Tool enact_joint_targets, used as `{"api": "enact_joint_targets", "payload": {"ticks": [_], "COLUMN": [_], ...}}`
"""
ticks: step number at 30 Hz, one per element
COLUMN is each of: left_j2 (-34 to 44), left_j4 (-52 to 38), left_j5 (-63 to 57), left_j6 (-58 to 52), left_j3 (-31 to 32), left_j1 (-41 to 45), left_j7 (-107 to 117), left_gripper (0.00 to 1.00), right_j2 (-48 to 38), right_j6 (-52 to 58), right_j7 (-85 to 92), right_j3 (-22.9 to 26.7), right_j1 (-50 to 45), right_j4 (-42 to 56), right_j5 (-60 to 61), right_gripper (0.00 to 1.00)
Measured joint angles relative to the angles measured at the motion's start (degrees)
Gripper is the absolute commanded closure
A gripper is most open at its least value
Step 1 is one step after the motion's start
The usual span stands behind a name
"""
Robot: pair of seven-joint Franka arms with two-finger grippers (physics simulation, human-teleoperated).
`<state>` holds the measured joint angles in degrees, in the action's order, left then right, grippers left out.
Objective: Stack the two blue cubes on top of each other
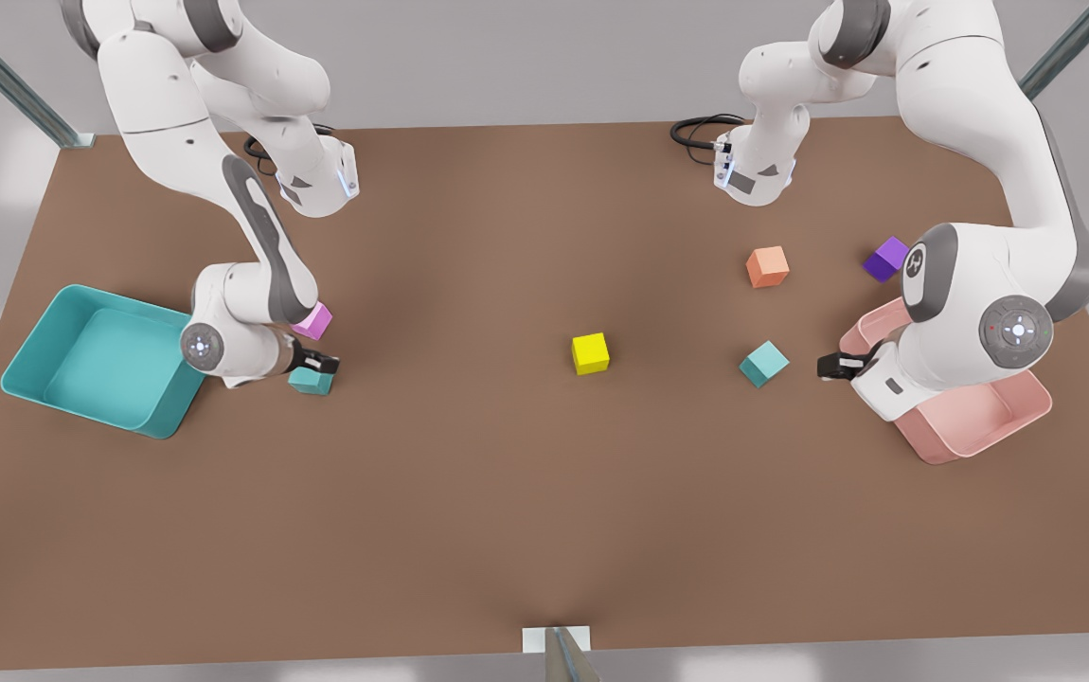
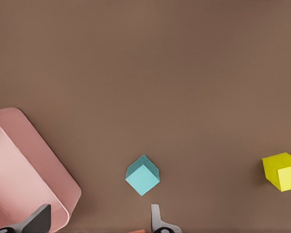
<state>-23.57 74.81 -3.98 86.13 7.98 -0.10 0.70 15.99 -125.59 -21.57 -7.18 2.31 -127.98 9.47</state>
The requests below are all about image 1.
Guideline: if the pink cube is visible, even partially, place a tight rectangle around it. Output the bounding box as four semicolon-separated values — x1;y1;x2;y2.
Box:
292;302;333;341

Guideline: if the purple cube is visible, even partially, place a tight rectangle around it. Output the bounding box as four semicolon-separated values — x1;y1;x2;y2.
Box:
863;236;911;283

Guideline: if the orange cube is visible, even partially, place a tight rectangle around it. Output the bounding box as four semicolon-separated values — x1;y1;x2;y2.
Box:
745;245;790;289

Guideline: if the pink tray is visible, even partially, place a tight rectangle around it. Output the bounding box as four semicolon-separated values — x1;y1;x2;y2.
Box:
838;297;1053;466

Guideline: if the teal tray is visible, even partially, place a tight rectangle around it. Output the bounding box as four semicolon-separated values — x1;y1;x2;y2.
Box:
1;284;207;440

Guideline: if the yellow cube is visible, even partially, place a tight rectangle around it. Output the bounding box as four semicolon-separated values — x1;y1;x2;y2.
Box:
571;332;611;376

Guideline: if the black cable loop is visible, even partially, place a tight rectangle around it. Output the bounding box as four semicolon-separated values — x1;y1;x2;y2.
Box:
669;114;750;168
242;123;337;177

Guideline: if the silver frame post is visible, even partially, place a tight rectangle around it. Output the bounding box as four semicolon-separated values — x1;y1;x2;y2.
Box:
1020;0;1089;101
0;6;96;151
522;625;602;682

